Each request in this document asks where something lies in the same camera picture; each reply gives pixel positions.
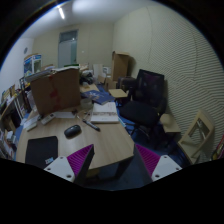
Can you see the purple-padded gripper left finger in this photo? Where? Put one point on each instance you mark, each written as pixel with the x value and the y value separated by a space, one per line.
pixel 74 167

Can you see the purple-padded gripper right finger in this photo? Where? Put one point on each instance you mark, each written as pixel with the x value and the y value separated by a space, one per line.
pixel 156 166

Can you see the black computer mouse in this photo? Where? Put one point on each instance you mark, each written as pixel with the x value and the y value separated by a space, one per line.
pixel 72 131

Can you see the black mouse pad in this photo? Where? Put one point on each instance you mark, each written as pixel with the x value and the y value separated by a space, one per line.
pixel 41 151

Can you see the black marker pen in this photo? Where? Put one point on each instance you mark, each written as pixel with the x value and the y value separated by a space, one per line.
pixel 91 125

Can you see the light wooden folding chair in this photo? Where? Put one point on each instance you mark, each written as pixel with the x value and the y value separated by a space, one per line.
pixel 197 135

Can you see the white paper sheet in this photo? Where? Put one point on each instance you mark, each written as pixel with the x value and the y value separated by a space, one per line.
pixel 64 115

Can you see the white remote control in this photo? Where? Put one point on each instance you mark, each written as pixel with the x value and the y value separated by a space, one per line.
pixel 48 118

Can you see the white closed book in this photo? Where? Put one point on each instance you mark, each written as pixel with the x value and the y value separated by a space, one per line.
pixel 106 113

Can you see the black office chair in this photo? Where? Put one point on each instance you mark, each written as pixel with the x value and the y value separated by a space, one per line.
pixel 147 102

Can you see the dark blue booklet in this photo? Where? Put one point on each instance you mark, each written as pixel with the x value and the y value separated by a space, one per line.
pixel 98 97

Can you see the large brown cardboard box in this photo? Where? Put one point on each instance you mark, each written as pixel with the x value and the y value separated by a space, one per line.
pixel 57 91

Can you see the wooden side table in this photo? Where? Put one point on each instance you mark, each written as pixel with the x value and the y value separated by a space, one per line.
pixel 117 93

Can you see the tall cardboard box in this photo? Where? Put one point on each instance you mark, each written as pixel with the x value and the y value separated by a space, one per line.
pixel 119 64

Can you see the white blue poster box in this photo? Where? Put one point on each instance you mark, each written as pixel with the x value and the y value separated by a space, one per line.
pixel 32 64

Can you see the grey door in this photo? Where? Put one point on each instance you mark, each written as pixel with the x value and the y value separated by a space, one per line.
pixel 67 48

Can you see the ceiling fluorescent light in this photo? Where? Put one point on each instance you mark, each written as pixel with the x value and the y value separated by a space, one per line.
pixel 61 12

